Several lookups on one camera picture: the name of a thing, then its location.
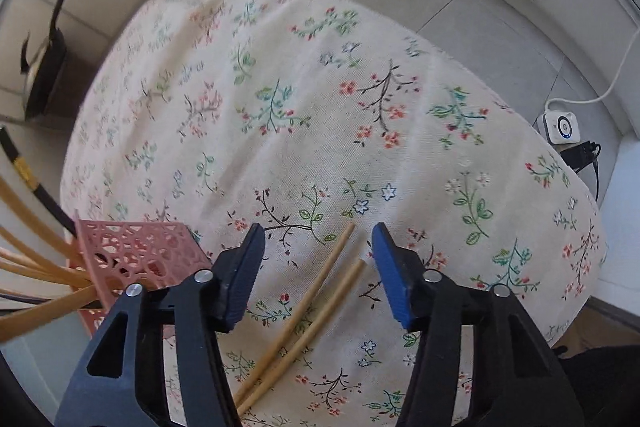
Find person's dark trousers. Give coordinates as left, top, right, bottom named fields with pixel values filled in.
left=550, top=344, right=640, bottom=427

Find white cable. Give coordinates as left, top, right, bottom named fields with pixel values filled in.
left=544, top=24, right=640, bottom=112

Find dark brown stand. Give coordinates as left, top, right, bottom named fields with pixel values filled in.
left=25, top=52, right=107, bottom=132

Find white round-button device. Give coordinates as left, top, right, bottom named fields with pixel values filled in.
left=542, top=108, right=582, bottom=145

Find black power adapter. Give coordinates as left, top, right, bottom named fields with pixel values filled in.
left=560, top=141, right=602, bottom=170

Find floral tablecloth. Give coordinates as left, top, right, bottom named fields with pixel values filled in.
left=60, top=0, right=608, bottom=427

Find pink lattice utensil holder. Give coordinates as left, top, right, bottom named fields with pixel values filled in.
left=67, top=219, right=213, bottom=348

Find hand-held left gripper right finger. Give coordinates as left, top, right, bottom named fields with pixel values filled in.
left=371, top=222, right=583, bottom=427

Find wok lid with black knob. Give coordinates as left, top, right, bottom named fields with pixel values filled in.
left=20, top=34, right=51, bottom=108

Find black wok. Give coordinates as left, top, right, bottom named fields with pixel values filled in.
left=22, top=0, right=69, bottom=118

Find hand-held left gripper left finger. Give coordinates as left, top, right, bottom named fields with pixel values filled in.
left=55, top=222, right=266, bottom=427

